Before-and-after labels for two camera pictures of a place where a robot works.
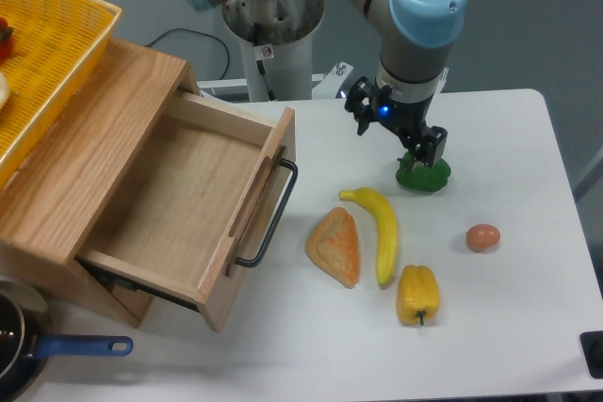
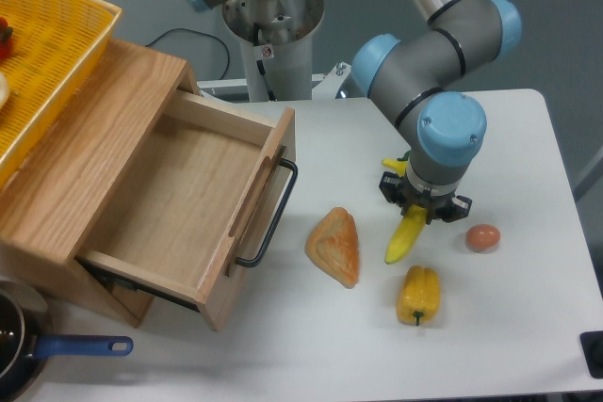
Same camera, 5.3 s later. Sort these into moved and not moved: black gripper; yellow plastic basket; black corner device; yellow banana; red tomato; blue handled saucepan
Moved: black gripper; yellow banana
Not moved: red tomato; blue handled saucepan; yellow plastic basket; black corner device
